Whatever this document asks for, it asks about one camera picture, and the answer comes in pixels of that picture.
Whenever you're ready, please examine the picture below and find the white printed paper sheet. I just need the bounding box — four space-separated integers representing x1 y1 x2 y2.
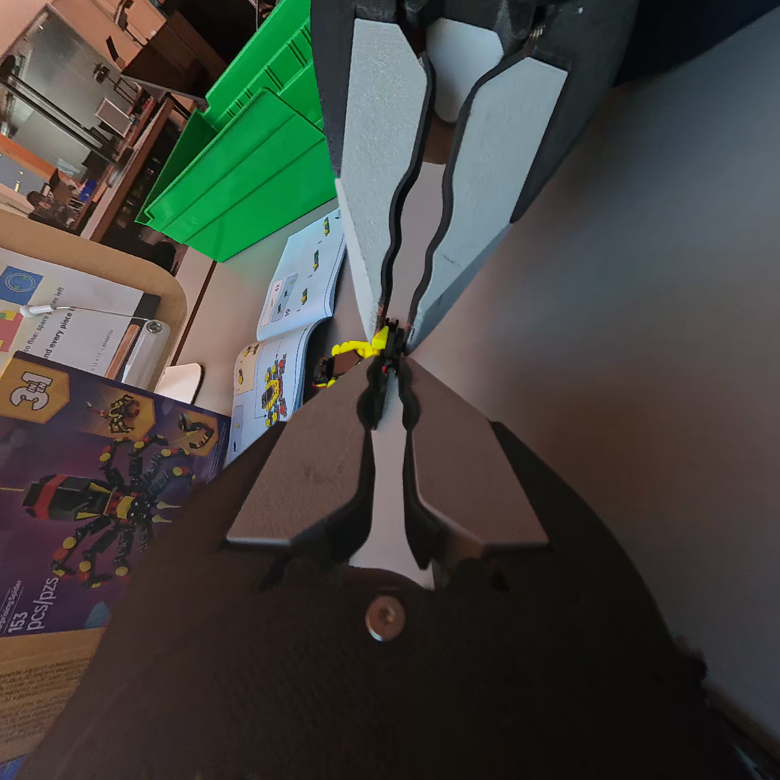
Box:
0 247 162 379

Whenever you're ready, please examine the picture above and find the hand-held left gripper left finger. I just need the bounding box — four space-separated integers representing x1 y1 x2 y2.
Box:
225 358 386 564

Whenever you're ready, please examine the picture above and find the small white flat stand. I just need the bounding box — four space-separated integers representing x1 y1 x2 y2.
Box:
154 363 203 405

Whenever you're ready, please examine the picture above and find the black and yellow lego piece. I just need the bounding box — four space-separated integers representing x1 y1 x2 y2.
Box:
331 317 408 377

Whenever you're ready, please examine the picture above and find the purple lego box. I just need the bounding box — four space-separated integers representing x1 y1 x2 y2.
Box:
0 350 232 641

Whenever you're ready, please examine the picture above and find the silver metal clip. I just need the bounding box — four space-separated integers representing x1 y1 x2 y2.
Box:
121 317 173 391

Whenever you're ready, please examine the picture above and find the white framed panel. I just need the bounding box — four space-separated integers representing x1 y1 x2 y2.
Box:
94 97 134 139

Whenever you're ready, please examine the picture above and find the lego instruction booklet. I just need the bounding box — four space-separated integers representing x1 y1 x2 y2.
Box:
224 210 347 469

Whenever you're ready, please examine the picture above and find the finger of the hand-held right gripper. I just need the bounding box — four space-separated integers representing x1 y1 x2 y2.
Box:
334 17 435 335
406 50 572 355

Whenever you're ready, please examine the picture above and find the thin white cable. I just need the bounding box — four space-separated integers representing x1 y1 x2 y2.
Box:
19 303 160 322

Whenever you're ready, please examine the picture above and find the rounded wooden tray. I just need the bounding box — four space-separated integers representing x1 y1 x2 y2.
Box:
0 210 186 391

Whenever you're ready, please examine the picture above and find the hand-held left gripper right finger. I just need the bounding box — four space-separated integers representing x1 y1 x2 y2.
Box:
396 356 550 572

